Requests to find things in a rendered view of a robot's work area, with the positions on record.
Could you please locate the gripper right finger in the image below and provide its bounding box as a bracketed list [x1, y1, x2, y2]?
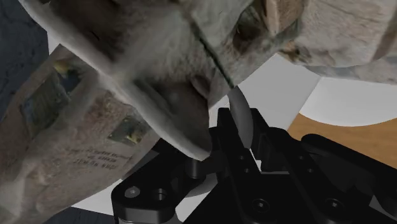
[250, 108, 397, 224]

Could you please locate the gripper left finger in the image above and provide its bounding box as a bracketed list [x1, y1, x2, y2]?
[111, 107, 262, 224]

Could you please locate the grey beige stone figure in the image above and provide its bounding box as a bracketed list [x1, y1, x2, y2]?
[18, 0, 397, 162]

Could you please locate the white round plate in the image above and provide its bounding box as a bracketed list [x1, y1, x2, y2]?
[298, 76, 397, 127]

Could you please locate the worn beige printed box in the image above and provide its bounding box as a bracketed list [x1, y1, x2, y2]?
[0, 45, 162, 224]

